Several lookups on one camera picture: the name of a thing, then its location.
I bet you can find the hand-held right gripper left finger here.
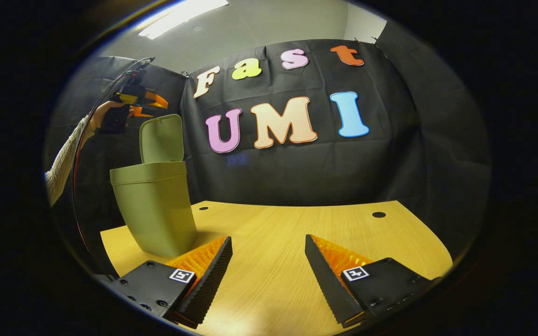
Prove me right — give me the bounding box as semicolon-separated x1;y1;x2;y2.
110;236;233;329

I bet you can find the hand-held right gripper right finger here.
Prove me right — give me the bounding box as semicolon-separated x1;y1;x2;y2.
304;234;442;327

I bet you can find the green desktop garbage bin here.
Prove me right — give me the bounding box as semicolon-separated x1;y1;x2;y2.
110;114;198;258

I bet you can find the wooden desktop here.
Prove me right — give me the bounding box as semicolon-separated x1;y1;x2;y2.
100;201;453;336

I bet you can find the ceiling light panel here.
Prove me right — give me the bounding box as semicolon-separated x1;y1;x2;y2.
138;0;229;40

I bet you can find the black backdrop cloth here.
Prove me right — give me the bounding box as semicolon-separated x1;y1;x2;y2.
45;21;491;280

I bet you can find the black cable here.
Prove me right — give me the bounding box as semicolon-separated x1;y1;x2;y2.
71;57;155;252

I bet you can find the red cable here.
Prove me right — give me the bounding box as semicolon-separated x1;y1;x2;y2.
72;70;139;255

